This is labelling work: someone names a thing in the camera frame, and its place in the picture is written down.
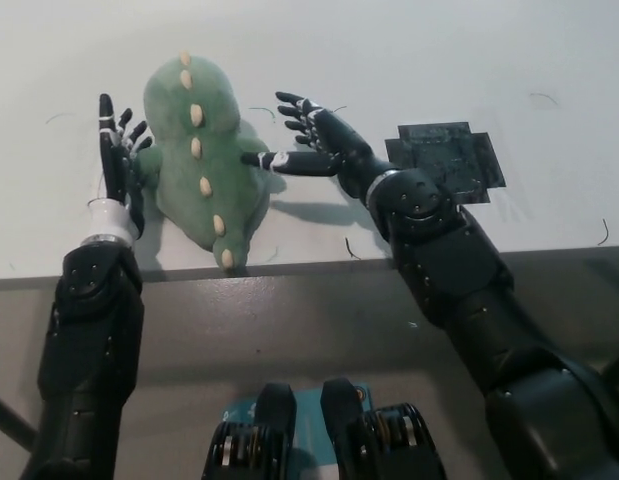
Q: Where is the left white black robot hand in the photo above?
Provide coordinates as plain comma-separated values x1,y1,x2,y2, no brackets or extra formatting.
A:
86,93,154,246

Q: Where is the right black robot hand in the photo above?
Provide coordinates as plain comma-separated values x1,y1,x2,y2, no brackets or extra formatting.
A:
241,90,400,201

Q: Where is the green plush dinosaur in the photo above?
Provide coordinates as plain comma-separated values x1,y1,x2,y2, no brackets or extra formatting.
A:
137,48,271,273

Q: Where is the black tape patch on table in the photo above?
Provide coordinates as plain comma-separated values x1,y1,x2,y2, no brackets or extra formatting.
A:
384,120,507,205

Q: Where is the black teal robot torso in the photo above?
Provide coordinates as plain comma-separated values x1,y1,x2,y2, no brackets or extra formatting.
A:
201,378,448,480

